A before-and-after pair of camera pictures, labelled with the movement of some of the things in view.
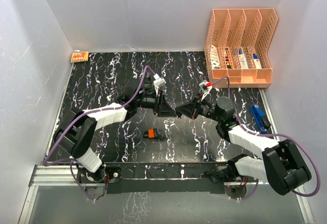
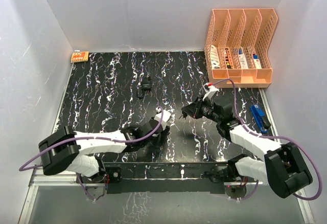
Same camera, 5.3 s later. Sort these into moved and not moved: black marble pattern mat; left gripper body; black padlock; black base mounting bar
Moved: left gripper body
Not moved: black marble pattern mat; black padlock; black base mounting bar
